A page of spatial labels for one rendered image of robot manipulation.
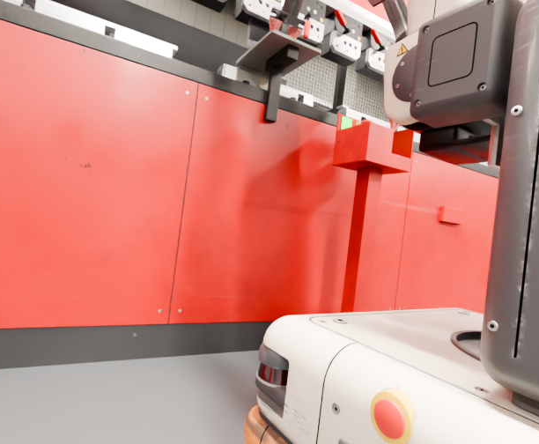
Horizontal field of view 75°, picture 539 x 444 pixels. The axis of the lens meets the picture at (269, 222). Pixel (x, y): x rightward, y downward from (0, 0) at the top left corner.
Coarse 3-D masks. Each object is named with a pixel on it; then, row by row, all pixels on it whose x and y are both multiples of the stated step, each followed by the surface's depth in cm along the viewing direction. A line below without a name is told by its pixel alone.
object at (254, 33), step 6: (252, 18) 128; (252, 24) 128; (258, 24) 129; (264, 24) 130; (252, 30) 128; (258, 30) 129; (264, 30) 131; (252, 36) 128; (258, 36) 129; (252, 42) 129
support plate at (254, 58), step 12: (264, 36) 106; (276, 36) 104; (288, 36) 105; (252, 48) 113; (264, 48) 112; (276, 48) 111; (300, 48) 109; (312, 48) 109; (240, 60) 122; (252, 60) 121; (264, 60) 120; (300, 60) 117; (264, 72) 129; (288, 72) 127
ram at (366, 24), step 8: (320, 0) 138; (328, 0) 140; (352, 0) 146; (360, 0) 148; (328, 8) 143; (336, 8) 143; (344, 8) 145; (368, 8) 151; (376, 8) 153; (352, 16) 147; (360, 16) 149; (384, 16) 156; (368, 24) 151; (376, 24) 153; (384, 32) 156; (392, 32) 158
